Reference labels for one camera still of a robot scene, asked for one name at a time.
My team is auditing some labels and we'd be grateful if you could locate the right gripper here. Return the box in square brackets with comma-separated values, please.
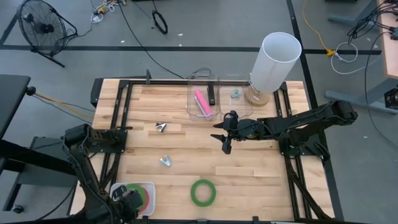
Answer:
[210, 111, 265, 156]

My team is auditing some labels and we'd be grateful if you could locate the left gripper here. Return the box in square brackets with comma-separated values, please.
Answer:
[110, 185, 145, 222]

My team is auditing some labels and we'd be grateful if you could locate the red tape roll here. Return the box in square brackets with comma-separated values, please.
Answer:
[141, 187, 151, 214]

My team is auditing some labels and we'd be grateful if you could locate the green masking tape roll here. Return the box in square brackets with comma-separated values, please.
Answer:
[190, 179, 217, 208]
[126, 183, 147, 208]

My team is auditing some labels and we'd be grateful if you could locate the pink stapler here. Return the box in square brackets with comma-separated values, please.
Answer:
[193, 89, 215, 118]

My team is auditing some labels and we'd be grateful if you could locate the white plastic tray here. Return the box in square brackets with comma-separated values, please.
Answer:
[109, 182, 156, 218]

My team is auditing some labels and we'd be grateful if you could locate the clear plastic bin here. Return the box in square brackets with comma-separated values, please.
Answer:
[218, 73, 254, 122]
[186, 67, 221, 122]

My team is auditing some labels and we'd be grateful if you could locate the short black bar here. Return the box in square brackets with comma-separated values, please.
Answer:
[207, 83, 216, 106]

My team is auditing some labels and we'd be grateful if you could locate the white shade wooden base lamp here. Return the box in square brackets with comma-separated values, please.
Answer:
[244, 32, 302, 108]

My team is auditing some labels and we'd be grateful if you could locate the grey black cart base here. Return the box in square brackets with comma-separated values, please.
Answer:
[0, 136, 85, 214]

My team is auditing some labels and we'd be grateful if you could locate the grey desk leg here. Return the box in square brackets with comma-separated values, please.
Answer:
[325, 76, 398, 114]
[327, 0, 379, 26]

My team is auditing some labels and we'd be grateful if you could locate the black side table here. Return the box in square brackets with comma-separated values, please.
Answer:
[0, 74, 32, 139]

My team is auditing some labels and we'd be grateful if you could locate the small black box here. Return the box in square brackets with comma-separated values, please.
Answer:
[384, 88, 398, 110]

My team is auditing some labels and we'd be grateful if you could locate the wooden desk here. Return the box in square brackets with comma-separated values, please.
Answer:
[377, 0, 398, 78]

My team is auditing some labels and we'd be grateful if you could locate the black floor fan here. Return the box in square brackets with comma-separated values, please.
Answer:
[17, 0, 78, 68]

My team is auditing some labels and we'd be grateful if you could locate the black aluminium table frame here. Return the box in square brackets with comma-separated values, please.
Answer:
[74, 70, 335, 222]

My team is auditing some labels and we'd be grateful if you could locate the black cable coil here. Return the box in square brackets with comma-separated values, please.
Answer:
[151, 9, 169, 35]

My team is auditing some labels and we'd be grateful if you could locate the white cable loop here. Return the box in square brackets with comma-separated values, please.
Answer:
[330, 42, 383, 75]

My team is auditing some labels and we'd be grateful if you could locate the yellow extension cable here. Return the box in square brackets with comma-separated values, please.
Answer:
[302, 0, 336, 57]

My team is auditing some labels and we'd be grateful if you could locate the yellow cord black knob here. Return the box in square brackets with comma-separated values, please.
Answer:
[26, 86, 94, 119]

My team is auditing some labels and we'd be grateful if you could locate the white cable bundle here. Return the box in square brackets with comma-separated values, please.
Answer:
[90, 0, 128, 24]

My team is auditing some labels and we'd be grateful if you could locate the black cable bundle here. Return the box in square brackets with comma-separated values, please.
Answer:
[346, 0, 398, 44]

